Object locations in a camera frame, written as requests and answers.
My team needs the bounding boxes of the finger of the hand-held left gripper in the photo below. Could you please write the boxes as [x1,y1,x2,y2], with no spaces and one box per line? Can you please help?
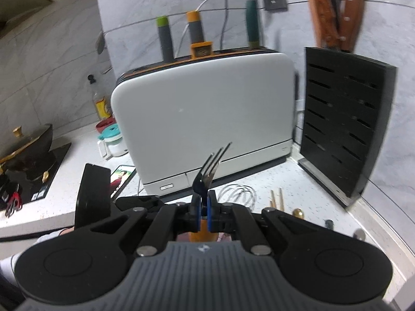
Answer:
[115,195,165,213]

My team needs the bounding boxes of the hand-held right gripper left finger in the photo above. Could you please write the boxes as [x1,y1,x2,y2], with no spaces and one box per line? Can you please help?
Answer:
[90,194,200,257]

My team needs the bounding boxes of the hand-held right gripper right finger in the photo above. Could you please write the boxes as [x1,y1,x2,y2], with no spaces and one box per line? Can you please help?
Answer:
[207,190,317,257]

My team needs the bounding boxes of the metal whisk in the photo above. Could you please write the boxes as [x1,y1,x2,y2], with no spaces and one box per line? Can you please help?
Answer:
[215,184,257,208]

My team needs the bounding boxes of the fork with wooden handle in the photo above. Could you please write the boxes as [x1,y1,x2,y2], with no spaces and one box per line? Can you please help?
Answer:
[189,142,233,242]

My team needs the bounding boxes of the person's left forearm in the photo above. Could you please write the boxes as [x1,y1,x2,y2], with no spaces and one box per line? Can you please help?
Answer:
[0,229,77,287]

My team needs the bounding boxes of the smartphone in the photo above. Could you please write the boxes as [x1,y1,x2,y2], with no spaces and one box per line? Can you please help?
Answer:
[109,165,137,199]

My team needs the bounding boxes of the black cooktop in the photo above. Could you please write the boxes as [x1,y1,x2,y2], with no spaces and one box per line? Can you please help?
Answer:
[0,143,72,212]

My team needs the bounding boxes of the white cup with teal lid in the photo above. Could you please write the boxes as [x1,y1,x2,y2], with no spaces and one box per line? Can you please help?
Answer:
[97,123,129,160]

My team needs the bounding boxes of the red lid container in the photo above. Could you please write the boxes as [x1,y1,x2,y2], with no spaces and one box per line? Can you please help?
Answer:
[95,118,116,134]

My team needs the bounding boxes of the black wok with lid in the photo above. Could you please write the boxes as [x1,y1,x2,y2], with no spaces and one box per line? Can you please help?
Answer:
[0,123,58,182]

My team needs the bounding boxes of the oil bottle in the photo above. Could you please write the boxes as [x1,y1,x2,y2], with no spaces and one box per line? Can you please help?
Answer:
[87,74,113,121]

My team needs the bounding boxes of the white knife holder appliance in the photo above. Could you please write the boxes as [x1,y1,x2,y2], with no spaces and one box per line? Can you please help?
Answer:
[110,48,297,197]

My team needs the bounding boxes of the black knife block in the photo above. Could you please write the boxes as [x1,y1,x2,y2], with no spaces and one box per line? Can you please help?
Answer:
[297,47,398,208]

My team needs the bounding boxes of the red handled scissors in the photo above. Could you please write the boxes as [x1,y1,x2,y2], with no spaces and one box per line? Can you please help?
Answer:
[4,190,24,218]

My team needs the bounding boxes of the orange square handle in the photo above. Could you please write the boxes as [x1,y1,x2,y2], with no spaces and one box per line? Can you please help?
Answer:
[190,41,215,60]

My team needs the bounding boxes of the grey knife handle green tip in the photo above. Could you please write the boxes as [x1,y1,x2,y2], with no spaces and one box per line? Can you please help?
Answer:
[156,16,174,63]

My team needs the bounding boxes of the grey knife handle orange tip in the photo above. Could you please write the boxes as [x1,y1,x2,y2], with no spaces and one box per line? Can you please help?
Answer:
[185,11,205,44]

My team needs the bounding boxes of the dark green knife handle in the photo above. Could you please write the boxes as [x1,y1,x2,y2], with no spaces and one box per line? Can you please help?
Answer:
[245,0,260,49]

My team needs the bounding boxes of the black cable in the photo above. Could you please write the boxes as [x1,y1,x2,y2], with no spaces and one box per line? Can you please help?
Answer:
[220,0,233,51]

